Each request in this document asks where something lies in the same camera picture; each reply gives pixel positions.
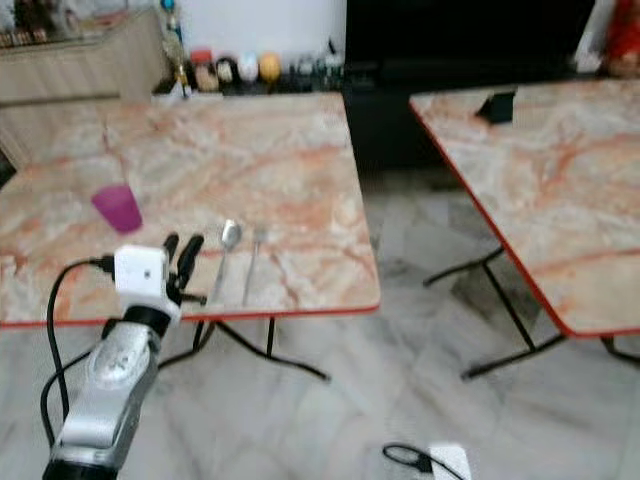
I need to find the steel spoon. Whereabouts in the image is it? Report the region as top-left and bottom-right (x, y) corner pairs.
(208, 219), (243, 304)

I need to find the purple plastic cup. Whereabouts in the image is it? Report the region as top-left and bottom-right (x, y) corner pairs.
(91, 184), (144, 235)

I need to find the steel fork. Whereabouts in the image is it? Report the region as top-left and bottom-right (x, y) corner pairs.
(242, 228), (267, 306)

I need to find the marble-pattern folding table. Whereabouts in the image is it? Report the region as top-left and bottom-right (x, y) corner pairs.
(410, 78), (640, 381)
(0, 92), (381, 383)

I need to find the black furniture piece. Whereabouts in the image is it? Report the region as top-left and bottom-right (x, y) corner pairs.
(0, 150), (16, 189)

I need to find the tall golden ornament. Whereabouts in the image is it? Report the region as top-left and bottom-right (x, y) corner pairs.
(160, 0), (191, 91)

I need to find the white round figurine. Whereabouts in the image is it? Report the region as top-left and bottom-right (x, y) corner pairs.
(237, 53), (260, 83)

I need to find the light wooden cabinet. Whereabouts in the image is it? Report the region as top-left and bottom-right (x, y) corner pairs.
(0, 8), (173, 169)

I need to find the orange round figurine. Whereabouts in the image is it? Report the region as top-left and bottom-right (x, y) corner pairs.
(258, 51), (282, 83)

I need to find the dark television stand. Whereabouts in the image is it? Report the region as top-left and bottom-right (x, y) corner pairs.
(345, 55), (591, 171)

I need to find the dark bottle with black stick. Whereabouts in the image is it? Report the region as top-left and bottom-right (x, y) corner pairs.
(320, 40), (346, 81)

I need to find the cluster of small ornaments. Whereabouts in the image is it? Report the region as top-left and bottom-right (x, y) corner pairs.
(0, 0), (101, 49)

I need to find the small black stand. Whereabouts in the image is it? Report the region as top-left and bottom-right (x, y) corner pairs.
(475, 90), (518, 125)

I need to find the black television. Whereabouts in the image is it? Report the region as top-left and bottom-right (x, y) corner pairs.
(345, 0), (598, 59)

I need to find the red decorative object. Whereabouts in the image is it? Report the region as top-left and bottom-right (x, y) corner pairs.
(603, 0), (640, 79)

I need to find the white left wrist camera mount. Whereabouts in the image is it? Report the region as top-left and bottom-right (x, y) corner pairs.
(113, 245), (171, 322)

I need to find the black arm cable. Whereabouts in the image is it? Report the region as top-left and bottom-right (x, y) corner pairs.
(41, 256), (119, 451)

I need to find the black floor cable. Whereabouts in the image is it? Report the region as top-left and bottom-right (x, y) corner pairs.
(382, 443), (439, 473)

